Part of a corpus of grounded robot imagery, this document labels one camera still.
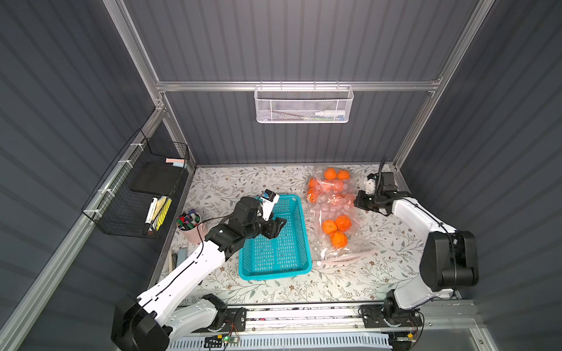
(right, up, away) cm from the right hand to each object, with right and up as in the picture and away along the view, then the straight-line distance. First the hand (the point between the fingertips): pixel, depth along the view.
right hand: (360, 201), depth 91 cm
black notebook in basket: (-78, +9, -14) cm, 80 cm away
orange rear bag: (-2, +12, +18) cm, 22 cm away
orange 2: (-13, -11, 0) cm, 17 cm away
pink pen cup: (-68, -10, -7) cm, 69 cm away
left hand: (-33, -5, -16) cm, 38 cm away
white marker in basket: (-74, -3, -23) cm, 78 cm away
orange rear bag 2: (-7, -9, -1) cm, 12 cm away
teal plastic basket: (-31, -22, -2) cm, 38 cm away
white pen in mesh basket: (-12, +38, +2) cm, 40 cm away
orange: (-10, -15, -4) cm, 19 cm away
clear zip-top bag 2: (-9, +5, +14) cm, 17 cm away
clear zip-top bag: (+1, -17, 0) cm, 17 cm away
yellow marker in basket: (-71, -1, -21) cm, 74 cm away
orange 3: (-9, +12, +17) cm, 23 cm away
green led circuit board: (-55, -46, -19) cm, 74 cm away
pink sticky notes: (-76, +16, -7) cm, 78 cm away
